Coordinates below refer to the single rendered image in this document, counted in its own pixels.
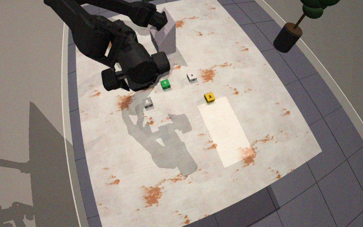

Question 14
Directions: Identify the yellow block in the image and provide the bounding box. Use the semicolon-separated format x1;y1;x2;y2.
204;92;215;103

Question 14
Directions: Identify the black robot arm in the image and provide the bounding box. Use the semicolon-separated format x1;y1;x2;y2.
44;0;168;92

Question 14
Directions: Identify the green block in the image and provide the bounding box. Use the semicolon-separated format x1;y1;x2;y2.
161;79;170;90

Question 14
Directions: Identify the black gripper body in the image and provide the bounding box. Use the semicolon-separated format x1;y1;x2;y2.
101;52;170;91

